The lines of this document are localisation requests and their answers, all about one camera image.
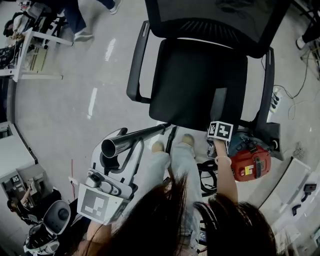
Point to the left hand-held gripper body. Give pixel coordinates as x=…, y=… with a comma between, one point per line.
x=97, y=202

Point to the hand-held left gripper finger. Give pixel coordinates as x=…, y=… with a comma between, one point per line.
x=137, y=165
x=95, y=155

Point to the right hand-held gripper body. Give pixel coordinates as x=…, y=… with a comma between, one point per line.
x=222, y=131

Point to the metal vacuum tube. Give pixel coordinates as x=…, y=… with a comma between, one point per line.
x=140, y=136

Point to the person's left forearm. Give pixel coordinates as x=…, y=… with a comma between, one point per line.
x=97, y=235

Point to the person's right forearm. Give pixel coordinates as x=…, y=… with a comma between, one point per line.
x=225, y=180

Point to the red vacuum cleaner canister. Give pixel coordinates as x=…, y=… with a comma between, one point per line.
x=250, y=162

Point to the person's left beige shoe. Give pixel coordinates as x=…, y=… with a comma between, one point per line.
x=158, y=147

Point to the person's beige shoe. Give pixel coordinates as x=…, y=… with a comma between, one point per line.
x=188, y=140
x=158, y=147

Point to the pale bangle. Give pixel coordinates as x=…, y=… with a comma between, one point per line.
x=223, y=158

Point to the white floor socket block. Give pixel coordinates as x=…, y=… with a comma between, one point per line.
x=73, y=180

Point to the person's right beige shoe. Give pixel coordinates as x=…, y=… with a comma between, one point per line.
x=188, y=140

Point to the grey rounded machine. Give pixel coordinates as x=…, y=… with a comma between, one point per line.
x=56, y=215

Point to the person's light blue jeans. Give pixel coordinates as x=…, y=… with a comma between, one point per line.
x=182, y=162

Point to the dark grey fabric bag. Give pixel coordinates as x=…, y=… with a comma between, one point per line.
x=273, y=132

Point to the black mesh office chair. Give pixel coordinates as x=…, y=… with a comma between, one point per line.
x=195, y=82

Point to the white power strip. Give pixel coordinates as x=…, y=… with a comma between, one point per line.
x=277, y=96

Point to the white counter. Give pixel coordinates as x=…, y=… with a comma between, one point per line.
x=15, y=155

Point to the white worktable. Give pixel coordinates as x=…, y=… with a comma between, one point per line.
x=287, y=190

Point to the large black brush head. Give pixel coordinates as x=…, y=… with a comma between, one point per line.
x=310, y=187

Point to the small black brush head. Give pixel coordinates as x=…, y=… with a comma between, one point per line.
x=296, y=209

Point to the white office desk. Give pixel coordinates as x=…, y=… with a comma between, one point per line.
x=22, y=57

